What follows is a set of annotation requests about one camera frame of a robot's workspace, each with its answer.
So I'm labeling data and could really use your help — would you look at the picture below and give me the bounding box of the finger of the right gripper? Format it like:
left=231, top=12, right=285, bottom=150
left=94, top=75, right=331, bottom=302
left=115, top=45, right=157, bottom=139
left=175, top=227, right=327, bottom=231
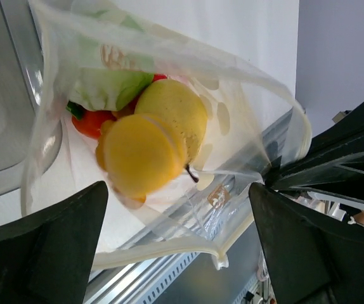
left=264, top=102, right=364, bottom=203

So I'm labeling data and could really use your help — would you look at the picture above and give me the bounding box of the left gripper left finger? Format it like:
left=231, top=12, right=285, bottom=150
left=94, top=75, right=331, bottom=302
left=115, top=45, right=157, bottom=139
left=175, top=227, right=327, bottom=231
left=0, top=181, right=108, bottom=303

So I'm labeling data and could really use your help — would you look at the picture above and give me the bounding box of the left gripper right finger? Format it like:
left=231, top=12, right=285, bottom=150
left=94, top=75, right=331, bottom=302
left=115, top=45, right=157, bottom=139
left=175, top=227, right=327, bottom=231
left=249, top=182, right=364, bottom=303

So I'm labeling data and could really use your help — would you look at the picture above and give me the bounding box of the yellow toy lemon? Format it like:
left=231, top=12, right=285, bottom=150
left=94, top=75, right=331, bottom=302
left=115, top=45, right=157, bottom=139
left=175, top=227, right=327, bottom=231
left=96, top=114, right=187, bottom=200

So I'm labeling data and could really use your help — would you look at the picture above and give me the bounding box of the orange toy carrot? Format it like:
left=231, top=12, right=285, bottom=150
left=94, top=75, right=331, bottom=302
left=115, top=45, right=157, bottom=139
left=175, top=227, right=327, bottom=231
left=66, top=101, right=117, bottom=139

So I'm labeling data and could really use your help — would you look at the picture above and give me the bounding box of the polka dot zip bag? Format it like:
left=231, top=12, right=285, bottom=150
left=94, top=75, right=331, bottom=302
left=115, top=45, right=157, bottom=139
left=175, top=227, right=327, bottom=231
left=21, top=1, right=312, bottom=269

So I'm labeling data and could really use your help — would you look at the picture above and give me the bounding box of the yellow toy pear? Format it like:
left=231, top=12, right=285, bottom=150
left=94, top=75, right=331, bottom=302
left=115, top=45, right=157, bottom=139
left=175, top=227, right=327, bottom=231
left=134, top=79, right=208, bottom=174

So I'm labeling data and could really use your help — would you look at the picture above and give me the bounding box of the green toy cabbage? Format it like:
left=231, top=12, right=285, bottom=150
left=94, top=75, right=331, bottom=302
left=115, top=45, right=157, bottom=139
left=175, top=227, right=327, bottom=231
left=69, top=9, right=156, bottom=111

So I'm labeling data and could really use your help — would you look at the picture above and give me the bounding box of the clear plastic food bin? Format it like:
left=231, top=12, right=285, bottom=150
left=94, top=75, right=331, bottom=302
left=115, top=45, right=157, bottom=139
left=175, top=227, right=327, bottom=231
left=0, top=1, right=43, bottom=196

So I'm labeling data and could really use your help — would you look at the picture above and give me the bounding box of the aluminium mounting rail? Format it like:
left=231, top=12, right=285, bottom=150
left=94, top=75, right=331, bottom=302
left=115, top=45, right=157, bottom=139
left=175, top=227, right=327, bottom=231
left=84, top=110, right=300, bottom=303

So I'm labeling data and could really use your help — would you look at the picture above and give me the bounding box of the white slotted cable duct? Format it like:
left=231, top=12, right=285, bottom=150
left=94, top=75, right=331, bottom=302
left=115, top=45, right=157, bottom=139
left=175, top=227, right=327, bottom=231
left=131, top=253, right=221, bottom=304

